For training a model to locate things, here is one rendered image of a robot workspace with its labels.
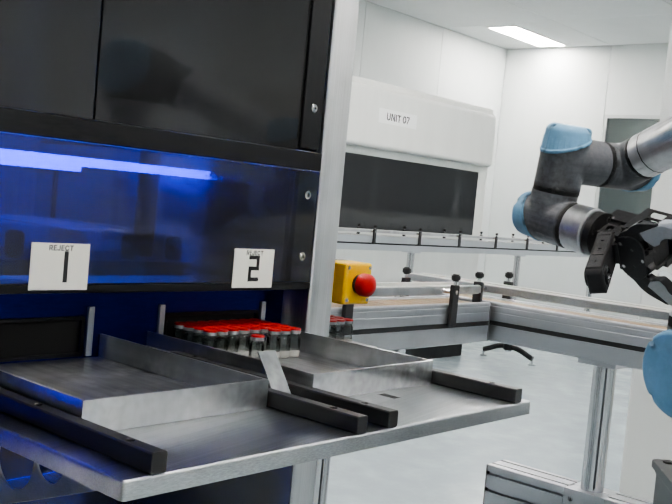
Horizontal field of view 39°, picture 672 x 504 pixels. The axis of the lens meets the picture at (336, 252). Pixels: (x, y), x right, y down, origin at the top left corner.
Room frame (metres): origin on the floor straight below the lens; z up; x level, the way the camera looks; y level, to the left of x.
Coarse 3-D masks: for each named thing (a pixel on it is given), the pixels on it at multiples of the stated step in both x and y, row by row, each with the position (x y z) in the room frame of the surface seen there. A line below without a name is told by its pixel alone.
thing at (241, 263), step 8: (240, 256) 1.43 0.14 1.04; (248, 256) 1.45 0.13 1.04; (264, 256) 1.47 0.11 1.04; (272, 256) 1.48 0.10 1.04; (240, 264) 1.43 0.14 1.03; (248, 264) 1.45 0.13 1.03; (264, 264) 1.47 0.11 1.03; (272, 264) 1.49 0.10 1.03; (232, 272) 1.42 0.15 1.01; (240, 272) 1.44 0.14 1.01; (256, 272) 1.46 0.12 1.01; (264, 272) 1.47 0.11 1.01; (272, 272) 1.49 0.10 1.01; (232, 280) 1.42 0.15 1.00; (240, 280) 1.44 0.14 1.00; (264, 280) 1.47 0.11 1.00
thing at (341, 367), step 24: (168, 336) 1.38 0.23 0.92; (312, 336) 1.54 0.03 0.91; (216, 360) 1.31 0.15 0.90; (240, 360) 1.28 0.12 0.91; (288, 360) 1.46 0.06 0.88; (312, 360) 1.48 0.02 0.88; (336, 360) 1.50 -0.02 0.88; (360, 360) 1.47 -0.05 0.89; (384, 360) 1.44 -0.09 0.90; (408, 360) 1.41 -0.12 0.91; (432, 360) 1.38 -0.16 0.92; (312, 384) 1.19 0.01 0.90; (336, 384) 1.22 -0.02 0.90; (360, 384) 1.26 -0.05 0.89; (384, 384) 1.30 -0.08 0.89; (408, 384) 1.34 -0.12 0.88
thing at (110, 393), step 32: (128, 352) 1.30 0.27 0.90; (160, 352) 1.26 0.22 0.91; (0, 384) 1.03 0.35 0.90; (32, 384) 0.99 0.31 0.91; (64, 384) 1.15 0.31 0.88; (96, 384) 1.16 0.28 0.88; (128, 384) 1.18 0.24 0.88; (160, 384) 1.20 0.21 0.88; (192, 384) 1.21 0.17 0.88; (224, 384) 1.07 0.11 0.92; (256, 384) 1.11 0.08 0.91; (96, 416) 0.94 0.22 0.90; (128, 416) 0.97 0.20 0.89; (160, 416) 1.01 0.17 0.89; (192, 416) 1.04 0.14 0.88
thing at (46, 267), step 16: (32, 256) 1.17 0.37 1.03; (48, 256) 1.19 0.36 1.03; (80, 256) 1.22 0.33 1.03; (32, 272) 1.17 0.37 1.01; (48, 272) 1.19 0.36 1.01; (80, 272) 1.22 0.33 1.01; (32, 288) 1.17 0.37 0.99; (48, 288) 1.19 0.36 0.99; (64, 288) 1.21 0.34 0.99; (80, 288) 1.22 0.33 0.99
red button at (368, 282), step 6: (360, 276) 1.62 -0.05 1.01; (366, 276) 1.62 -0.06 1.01; (372, 276) 1.63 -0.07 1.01; (360, 282) 1.61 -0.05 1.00; (366, 282) 1.61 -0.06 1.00; (372, 282) 1.62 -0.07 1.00; (360, 288) 1.61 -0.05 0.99; (366, 288) 1.61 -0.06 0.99; (372, 288) 1.62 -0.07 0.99; (360, 294) 1.62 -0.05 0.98; (366, 294) 1.62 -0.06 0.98
